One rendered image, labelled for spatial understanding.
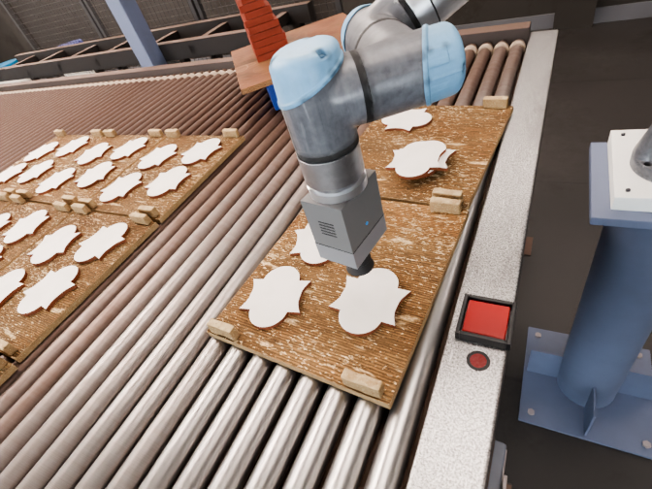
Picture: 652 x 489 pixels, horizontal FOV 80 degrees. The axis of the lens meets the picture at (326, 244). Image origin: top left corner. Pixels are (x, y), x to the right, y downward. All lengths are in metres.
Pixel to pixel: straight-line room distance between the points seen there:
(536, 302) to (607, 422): 0.50
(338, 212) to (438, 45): 0.20
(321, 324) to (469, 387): 0.24
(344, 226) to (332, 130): 0.12
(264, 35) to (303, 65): 1.18
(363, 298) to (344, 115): 0.34
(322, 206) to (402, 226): 0.33
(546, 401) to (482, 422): 1.04
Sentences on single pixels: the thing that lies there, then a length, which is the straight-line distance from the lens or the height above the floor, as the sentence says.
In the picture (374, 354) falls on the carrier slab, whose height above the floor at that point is 0.94.
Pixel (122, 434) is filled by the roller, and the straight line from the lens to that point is 0.74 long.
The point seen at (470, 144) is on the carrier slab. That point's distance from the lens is 1.00.
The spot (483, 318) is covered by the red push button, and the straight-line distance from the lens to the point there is 0.64.
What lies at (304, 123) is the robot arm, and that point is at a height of 1.28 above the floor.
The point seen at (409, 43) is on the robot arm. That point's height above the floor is 1.32.
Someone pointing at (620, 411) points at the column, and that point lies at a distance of 1.66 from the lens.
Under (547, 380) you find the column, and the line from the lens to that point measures 1.65.
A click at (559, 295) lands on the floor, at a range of 1.89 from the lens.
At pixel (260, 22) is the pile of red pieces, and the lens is 1.56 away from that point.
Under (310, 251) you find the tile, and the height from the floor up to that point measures 0.94.
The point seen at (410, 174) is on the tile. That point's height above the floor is 0.97.
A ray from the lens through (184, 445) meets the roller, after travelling 0.68.
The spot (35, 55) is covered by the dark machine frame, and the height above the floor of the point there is 1.00.
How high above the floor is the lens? 1.45
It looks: 42 degrees down
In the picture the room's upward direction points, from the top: 19 degrees counter-clockwise
